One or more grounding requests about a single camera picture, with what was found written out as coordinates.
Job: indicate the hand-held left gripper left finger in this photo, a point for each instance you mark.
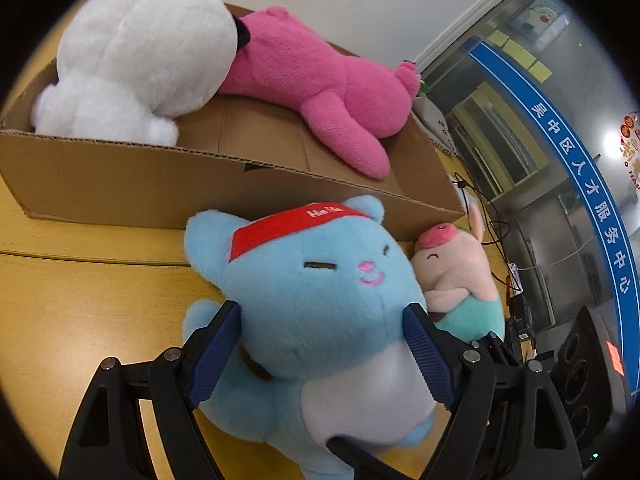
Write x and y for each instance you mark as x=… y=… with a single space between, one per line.
x=212 y=355

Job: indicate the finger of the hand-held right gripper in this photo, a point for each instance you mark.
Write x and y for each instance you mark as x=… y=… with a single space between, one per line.
x=500 y=352
x=365 y=455

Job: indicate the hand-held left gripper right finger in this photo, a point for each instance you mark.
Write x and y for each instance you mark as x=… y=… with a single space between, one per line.
x=430 y=355

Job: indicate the pink pig plush toy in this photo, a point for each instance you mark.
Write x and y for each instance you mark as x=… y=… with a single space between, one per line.
x=455 y=270

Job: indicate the blue cat plush toy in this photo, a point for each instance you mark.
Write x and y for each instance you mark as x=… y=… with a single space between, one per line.
x=320 y=300

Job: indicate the brown cardboard box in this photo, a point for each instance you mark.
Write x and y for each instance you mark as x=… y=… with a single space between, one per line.
x=125 y=185

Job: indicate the magenta plush toy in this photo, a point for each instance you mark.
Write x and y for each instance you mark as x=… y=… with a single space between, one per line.
x=320 y=80

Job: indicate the white plush toy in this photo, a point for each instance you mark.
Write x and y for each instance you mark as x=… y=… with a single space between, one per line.
x=145 y=50

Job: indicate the black power adapter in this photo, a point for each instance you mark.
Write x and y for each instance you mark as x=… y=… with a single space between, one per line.
x=522 y=317

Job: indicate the black electronic device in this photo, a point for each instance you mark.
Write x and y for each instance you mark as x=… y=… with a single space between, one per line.
x=585 y=360

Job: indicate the orange sticker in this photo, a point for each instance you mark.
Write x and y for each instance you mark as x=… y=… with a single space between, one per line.
x=615 y=359

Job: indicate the grey cloth bag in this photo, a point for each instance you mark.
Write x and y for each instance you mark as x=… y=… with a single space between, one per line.
x=435 y=120

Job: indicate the red window decal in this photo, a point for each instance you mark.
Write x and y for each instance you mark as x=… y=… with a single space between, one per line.
x=631 y=140

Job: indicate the group of yellow sticky notes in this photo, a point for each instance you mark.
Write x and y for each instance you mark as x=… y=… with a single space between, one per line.
x=520 y=55

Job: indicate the cartoon wall poster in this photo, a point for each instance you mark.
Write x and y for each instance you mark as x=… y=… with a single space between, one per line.
x=540 y=12

